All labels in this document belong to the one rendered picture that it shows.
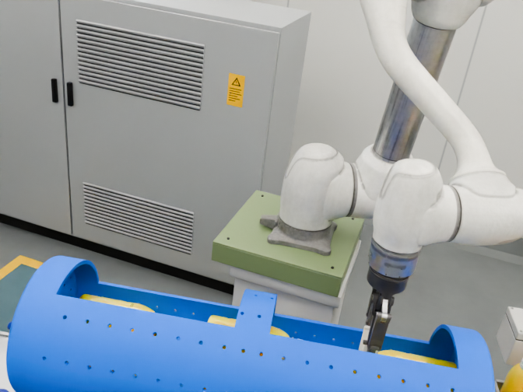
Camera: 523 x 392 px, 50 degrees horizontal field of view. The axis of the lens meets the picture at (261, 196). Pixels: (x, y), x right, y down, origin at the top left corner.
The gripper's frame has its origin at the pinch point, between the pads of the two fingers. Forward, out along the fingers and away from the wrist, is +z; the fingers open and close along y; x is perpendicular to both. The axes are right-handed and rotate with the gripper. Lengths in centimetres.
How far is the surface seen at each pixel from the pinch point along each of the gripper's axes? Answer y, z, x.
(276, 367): 15.8, -5.7, -17.9
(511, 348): -18.6, 8.5, 35.9
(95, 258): -162, 112, -129
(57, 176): -168, 67, -152
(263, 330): 10.7, -9.1, -21.3
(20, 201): -173, 90, -178
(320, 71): -271, 16, -21
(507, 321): -25.3, 6.1, 35.9
